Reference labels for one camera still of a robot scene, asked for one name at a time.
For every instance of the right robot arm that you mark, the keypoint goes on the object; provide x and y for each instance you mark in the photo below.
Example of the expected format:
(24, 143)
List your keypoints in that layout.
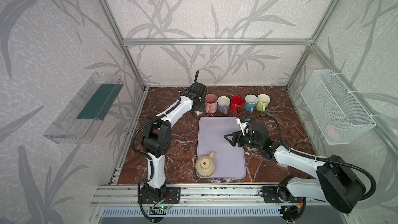
(331, 179)

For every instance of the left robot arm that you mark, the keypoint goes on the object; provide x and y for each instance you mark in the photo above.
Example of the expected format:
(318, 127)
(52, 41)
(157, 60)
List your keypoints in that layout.
(157, 136)

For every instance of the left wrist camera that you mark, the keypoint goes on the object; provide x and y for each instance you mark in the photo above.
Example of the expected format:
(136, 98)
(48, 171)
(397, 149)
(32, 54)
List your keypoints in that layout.
(195, 90)

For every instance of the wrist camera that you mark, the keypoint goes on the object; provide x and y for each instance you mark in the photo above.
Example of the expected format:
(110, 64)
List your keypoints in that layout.
(244, 124)
(195, 90)

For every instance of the blue mug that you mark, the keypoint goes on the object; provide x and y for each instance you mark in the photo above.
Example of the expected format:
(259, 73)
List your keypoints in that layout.
(250, 102)

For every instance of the lavender plastic tray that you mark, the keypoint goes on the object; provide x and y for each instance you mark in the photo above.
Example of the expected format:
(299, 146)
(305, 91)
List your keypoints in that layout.
(229, 160)

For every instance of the red mug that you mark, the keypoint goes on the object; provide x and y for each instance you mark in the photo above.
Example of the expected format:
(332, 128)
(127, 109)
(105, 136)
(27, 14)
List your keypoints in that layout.
(236, 104)

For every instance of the aluminium front rail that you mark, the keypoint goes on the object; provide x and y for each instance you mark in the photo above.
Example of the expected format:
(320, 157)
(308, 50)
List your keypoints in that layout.
(234, 194)

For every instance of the pink patterned mug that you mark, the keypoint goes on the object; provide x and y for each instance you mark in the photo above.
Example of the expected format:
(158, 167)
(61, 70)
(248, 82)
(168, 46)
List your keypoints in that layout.
(211, 103)

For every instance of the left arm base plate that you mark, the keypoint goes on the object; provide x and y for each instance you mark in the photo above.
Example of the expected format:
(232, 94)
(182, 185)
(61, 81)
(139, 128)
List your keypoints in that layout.
(167, 195)

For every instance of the lavender mug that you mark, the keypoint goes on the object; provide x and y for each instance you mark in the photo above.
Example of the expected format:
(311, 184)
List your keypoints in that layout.
(223, 104)

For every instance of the clear plastic wall bin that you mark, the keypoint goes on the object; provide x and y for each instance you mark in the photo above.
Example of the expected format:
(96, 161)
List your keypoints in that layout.
(80, 120)

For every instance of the light green mug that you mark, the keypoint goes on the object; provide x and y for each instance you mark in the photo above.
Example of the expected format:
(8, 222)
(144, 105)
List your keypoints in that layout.
(263, 102)

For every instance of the white wire mesh basket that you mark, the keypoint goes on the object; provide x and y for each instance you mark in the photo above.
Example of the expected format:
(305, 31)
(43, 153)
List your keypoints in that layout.
(340, 116)

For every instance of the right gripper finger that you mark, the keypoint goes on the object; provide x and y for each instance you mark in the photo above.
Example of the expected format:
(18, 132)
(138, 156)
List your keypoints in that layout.
(235, 142)
(233, 136)

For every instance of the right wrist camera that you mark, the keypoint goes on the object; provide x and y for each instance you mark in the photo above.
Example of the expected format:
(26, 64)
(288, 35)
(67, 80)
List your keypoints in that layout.
(244, 124)

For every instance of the beige stoneware mug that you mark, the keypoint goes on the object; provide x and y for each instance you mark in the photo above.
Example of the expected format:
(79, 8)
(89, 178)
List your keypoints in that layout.
(205, 165)

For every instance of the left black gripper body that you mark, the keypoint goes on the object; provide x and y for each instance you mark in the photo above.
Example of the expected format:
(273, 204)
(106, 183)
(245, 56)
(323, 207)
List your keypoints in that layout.
(200, 105)

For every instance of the aluminium cage frame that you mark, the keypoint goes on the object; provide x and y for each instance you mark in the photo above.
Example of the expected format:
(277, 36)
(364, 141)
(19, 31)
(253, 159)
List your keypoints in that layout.
(383, 131)

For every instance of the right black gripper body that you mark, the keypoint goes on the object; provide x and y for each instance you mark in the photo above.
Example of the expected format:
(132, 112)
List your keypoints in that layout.
(239, 139)

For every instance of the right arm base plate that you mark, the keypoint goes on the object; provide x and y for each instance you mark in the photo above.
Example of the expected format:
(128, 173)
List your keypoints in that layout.
(270, 195)

